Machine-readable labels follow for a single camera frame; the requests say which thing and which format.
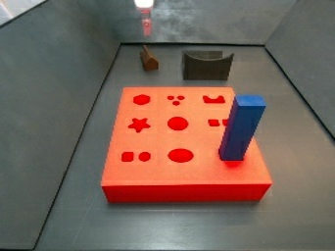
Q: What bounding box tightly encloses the brown three-prong object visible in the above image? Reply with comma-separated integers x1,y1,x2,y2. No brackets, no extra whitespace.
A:
140,46,159,71

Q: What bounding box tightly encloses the black curved fixture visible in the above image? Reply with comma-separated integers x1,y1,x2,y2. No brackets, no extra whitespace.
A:
182,50,235,80

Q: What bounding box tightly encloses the red shape-sorting block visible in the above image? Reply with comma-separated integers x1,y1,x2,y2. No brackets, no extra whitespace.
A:
100,86,272,203

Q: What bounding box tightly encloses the blue rectangular peg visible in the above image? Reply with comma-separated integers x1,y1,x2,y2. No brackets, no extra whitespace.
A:
219,95,267,161

